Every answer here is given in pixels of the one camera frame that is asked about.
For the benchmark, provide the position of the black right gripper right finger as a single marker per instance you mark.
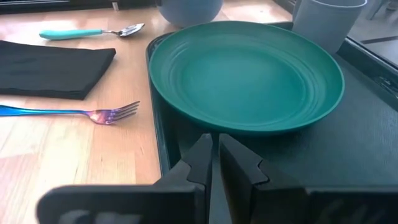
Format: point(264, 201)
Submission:
point(280, 205)

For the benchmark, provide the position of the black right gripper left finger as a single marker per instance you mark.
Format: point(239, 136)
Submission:
point(140, 205)

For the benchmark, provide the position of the iridescent metal fork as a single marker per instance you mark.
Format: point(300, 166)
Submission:
point(102, 116)

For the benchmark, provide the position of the green ridged plate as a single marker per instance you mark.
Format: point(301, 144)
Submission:
point(242, 77)

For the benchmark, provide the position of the black napkin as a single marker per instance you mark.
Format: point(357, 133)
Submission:
point(46, 70)

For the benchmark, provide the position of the grey mug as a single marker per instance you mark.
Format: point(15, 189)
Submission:
point(326, 25)

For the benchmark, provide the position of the light blue bowl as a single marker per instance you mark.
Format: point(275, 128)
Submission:
point(189, 12)

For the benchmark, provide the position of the dark green tray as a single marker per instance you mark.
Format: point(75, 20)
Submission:
point(357, 140)

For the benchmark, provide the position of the black table frame rail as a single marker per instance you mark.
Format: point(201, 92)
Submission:
point(46, 5)

